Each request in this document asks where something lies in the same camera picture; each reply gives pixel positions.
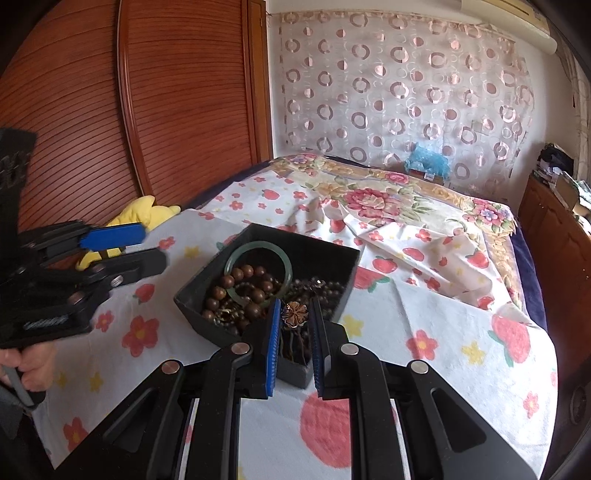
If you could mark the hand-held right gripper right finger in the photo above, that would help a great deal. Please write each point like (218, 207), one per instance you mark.
(316, 360)

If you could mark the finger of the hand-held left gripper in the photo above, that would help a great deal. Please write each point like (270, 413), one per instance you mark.
(134, 265)
(113, 235)

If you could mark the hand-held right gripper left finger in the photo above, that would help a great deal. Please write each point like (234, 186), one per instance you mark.
(272, 355)

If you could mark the flower hair pin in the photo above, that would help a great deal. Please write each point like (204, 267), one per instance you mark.
(295, 314)

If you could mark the black jewelry box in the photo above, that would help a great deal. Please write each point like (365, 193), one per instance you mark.
(203, 323)

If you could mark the pale green jade bangle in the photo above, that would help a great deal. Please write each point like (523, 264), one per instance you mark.
(287, 272)

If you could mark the person's left hand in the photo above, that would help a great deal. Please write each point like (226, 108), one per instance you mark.
(37, 364)

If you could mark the yellow plush toy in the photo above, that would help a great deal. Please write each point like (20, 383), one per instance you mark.
(138, 210)

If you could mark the fruit and flower print towel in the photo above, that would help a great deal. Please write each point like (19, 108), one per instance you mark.
(438, 323)

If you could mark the wooden slatted headboard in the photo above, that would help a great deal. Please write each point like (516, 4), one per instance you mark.
(184, 92)

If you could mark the floral quilt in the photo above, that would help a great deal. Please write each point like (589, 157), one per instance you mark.
(378, 198)

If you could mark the wooden cabinet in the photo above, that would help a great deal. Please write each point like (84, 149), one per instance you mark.
(554, 240)

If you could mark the sheer curtain with pink rings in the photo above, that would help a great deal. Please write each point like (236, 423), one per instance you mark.
(392, 69)

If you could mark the pile of boxes and papers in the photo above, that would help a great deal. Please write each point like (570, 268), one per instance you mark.
(561, 180)

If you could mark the beige lace curtain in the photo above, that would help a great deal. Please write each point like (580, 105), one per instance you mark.
(575, 78)

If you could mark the white long wall fixture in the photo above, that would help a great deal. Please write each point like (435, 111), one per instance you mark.
(508, 16)

